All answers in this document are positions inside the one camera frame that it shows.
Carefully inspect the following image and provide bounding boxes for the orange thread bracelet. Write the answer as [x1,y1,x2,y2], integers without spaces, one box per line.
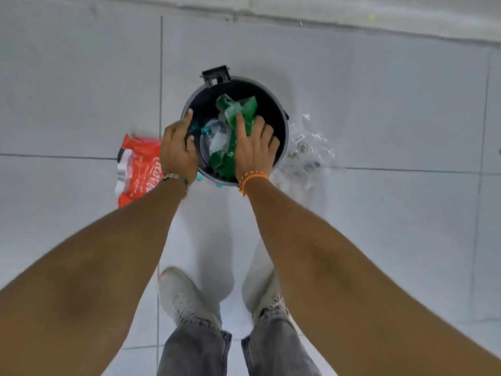
[237,171,271,197]

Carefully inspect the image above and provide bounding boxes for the red and white plastic wrapper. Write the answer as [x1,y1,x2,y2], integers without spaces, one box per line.
[114,133,163,209]

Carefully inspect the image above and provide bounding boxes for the person's right forearm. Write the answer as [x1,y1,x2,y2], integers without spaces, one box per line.
[243,177,501,376]

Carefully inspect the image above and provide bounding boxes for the clear plastic bag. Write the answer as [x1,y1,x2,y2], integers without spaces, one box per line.
[270,113,338,193]

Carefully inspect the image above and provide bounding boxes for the white right sneaker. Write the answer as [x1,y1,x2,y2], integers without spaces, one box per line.
[251,281,299,330]

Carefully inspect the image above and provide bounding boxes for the green plastic bag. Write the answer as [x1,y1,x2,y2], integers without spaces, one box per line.
[208,94,259,183]

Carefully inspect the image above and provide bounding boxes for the white sneaker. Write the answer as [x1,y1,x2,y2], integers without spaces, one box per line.
[251,281,299,330]
[157,266,223,330]

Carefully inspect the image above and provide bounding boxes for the white left sneaker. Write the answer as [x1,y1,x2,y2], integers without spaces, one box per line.
[157,266,223,330]

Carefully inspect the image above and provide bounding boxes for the black round trash bin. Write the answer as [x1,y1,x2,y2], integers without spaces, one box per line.
[180,65,290,187]

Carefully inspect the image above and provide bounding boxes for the person's left hand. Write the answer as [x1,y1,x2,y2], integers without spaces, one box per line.
[159,109,199,184]

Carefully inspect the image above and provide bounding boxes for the metal wrist watch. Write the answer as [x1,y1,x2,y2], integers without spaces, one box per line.
[159,173,191,193]

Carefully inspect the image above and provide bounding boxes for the grey jeans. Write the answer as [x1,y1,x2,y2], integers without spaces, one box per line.
[156,308,322,376]

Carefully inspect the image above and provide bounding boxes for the person's left forearm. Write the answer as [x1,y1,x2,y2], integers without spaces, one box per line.
[0,179,189,376]

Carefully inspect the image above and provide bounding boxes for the clear crumpled plastic bottle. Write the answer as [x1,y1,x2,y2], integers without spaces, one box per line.
[200,118,232,158]

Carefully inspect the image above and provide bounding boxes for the person's right hand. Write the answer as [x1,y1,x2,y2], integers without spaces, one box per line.
[234,113,281,181]

